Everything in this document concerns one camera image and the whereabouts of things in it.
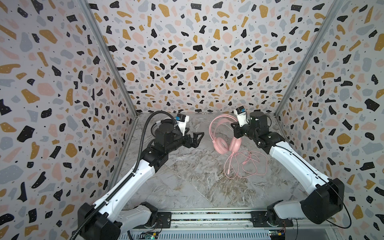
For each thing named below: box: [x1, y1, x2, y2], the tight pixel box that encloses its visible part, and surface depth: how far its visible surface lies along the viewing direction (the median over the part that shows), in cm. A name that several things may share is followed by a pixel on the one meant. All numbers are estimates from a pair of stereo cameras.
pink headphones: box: [209, 114, 242, 155], surface depth 83 cm
